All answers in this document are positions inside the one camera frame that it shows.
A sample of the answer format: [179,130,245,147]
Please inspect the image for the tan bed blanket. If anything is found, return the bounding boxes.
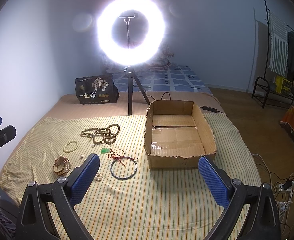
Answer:
[45,92,224,120]

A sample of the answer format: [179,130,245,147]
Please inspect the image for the white power strip with cables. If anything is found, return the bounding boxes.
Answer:
[252,153,294,239]

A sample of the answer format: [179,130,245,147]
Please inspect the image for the yellow bag on rack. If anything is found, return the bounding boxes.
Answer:
[274,75,292,96]

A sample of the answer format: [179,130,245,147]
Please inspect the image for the black clothes rack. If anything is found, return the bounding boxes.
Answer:
[251,0,294,108]

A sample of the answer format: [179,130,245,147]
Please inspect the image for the pale bead bracelet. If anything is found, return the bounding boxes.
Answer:
[62,140,79,153]

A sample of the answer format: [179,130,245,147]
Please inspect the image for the phone holder clamp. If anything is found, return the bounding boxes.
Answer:
[118,12,138,49]

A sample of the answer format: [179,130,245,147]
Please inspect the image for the bright ring light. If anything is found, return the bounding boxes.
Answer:
[96,0,166,66]

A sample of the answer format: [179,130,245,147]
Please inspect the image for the white striped hanging towel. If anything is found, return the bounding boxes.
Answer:
[268,11,289,76]

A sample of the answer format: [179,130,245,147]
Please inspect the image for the black power cable with switch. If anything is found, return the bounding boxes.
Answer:
[146,91,225,113]

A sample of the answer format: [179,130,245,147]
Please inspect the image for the dark thin bangle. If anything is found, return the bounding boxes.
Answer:
[110,156,138,180]

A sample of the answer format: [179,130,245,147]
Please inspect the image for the black tripod stand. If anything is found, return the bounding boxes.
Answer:
[124,67,150,115]

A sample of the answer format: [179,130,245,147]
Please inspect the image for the black snack bag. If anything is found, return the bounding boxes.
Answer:
[75,74,120,105]

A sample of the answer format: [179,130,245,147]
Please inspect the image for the blue patterned bedsheet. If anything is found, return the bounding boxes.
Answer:
[111,63,213,95]

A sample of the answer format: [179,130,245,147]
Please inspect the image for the long wooden bead necklace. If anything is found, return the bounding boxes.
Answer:
[80,123,121,145]

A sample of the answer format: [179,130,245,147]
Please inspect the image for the green jade pendant red cord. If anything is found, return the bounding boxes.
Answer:
[100,148,139,167]

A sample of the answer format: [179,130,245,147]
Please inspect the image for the open cardboard box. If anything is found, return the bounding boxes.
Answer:
[144,100,217,170]

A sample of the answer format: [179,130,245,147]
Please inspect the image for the striped yellow cloth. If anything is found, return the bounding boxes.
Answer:
[0,113,263,240]

